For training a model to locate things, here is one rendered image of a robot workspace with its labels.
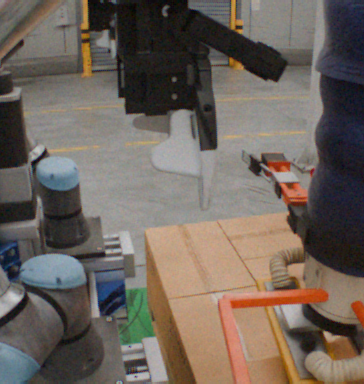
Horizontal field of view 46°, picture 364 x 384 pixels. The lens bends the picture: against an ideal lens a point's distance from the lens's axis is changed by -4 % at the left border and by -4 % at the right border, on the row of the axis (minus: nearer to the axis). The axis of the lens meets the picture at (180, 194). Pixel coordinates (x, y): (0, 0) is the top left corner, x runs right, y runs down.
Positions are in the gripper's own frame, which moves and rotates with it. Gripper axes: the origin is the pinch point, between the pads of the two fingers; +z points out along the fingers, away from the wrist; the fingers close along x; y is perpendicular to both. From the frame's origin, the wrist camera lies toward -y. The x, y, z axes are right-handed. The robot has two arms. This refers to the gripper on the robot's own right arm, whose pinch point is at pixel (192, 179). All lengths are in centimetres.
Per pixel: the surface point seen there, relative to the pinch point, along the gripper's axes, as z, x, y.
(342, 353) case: 57, -19, -42
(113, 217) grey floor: 152, -276, -7
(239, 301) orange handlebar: 30.7, -14.5, -12.7
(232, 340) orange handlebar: 30.3, -5.1, -8.2
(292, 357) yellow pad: 42.2, -9.2, -22.3
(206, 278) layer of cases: 98, -109, -36
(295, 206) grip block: 30, -44, -38
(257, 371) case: 57, -20, -21
